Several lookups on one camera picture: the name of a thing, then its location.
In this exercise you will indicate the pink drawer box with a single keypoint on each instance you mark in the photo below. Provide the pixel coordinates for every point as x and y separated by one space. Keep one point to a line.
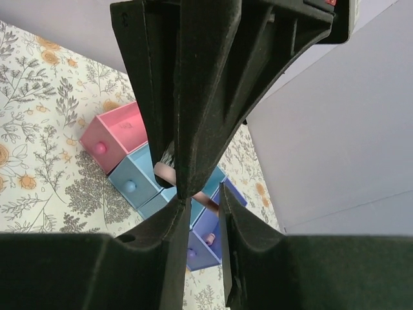
113 135

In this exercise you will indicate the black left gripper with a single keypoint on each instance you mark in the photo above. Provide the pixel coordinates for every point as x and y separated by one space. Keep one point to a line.
333 21

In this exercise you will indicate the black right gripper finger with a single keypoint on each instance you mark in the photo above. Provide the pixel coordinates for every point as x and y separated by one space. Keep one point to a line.
146 34
230 54
143 268
264 269

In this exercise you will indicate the light blue drawer box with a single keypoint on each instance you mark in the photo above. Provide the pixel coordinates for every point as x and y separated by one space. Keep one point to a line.
210 189

